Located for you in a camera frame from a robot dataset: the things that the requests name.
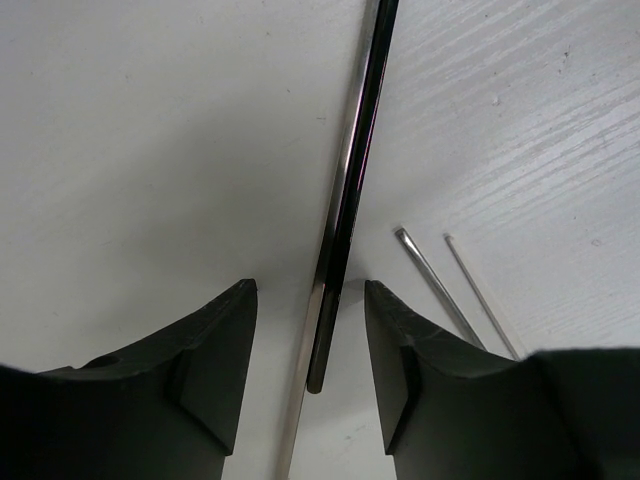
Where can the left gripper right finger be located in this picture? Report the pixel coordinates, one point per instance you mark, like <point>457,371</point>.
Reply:
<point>449,410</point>

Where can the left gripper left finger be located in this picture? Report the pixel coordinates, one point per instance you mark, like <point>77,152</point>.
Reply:
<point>164,407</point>

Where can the grey chopstick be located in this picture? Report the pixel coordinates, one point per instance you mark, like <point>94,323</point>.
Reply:
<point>352,110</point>

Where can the silver metal chopstick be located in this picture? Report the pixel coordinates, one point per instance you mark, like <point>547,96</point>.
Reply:
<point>439,289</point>

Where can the white chopstick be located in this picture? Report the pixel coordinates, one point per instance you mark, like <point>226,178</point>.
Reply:
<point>490,305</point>

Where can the black chopstick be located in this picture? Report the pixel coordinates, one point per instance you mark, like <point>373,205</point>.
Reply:
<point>385,22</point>

